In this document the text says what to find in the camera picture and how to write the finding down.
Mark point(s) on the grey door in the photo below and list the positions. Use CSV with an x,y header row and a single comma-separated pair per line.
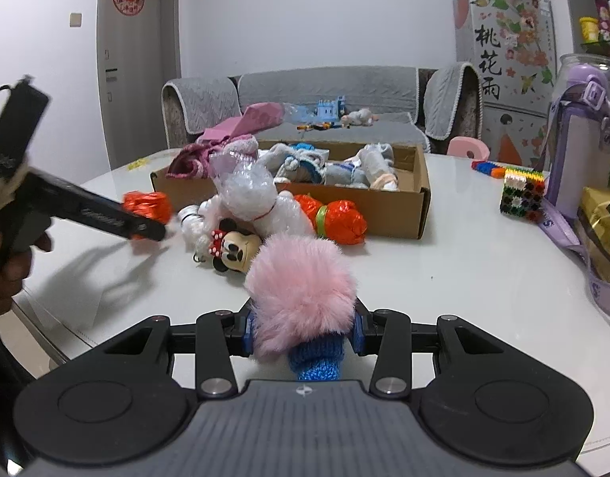
x,y
136,84

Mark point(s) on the grey quilted sofa cover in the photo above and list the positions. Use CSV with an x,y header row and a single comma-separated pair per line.
x,y
335,84

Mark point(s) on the blue toy castle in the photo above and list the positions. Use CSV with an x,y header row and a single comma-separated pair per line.
x,y
330,108

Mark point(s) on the wall light switch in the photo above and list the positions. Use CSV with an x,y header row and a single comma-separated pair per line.
x,y
75,20

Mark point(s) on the clear plastic toy bag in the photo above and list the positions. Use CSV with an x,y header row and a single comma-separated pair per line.
x,y
300,113

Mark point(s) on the dark pink knit cloth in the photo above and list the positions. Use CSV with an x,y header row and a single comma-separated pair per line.
x,y
190,161

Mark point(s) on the grey sofa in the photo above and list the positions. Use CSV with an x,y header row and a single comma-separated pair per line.
x,y
175,129

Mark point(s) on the blue orange toy block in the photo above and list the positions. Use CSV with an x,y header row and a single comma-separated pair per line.
x,y
489,168

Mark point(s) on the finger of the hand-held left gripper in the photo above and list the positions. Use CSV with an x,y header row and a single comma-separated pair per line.
x,y
96,211

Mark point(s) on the orange black toy car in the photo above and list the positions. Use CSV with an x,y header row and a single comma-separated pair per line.
x,y
329,125
306,128

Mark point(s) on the yellow tub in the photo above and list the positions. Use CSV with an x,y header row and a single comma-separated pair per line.
x,y
589,30

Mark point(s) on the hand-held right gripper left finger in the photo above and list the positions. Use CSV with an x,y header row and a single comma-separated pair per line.
x,y
248,333

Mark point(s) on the grey blue sock bundle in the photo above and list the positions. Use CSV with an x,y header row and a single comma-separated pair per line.
x,y
345,174

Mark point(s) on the white cloth bundle black band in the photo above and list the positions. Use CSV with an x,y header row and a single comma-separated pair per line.
x,y
200,228

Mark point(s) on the white blue striped sock bundle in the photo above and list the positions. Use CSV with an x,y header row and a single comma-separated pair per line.
x,y
290,164

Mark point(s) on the fridge with flower stickers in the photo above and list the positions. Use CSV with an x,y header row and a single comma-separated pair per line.
x,y
504,59

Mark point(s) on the white sock bundle beige band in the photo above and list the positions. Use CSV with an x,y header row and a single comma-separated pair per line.
x,y
382,169

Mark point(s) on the pink pompom blue knit toy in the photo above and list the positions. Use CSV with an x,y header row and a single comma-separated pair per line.
x,y
300,283

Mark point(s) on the grey quilted armrest cover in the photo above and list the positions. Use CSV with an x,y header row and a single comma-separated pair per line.
x,y
205,99
449,99

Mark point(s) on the colourful building block cube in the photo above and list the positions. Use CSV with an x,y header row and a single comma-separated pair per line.
x,y
523,194

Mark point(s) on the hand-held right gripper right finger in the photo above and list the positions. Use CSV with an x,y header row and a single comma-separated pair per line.
x,y
358,333

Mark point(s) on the gold foil packet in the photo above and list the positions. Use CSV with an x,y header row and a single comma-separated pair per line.
x,y
603,228

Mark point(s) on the pink cloth on sofa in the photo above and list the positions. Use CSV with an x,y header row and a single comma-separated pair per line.
x,y
255,114

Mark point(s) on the white pink plush toy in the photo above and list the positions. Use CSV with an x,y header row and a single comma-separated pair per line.
x,y
359,118

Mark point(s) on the person's left hand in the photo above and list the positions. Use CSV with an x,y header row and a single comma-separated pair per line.
x,y
6,283

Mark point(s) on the pink plastic chair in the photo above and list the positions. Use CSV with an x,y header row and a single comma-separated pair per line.
x,y
466,148

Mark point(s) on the brown cardboard box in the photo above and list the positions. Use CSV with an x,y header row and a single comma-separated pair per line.
x,y
374,213

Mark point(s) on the orange plastic bundle green band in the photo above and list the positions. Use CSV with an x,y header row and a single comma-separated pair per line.
x,y
335,218

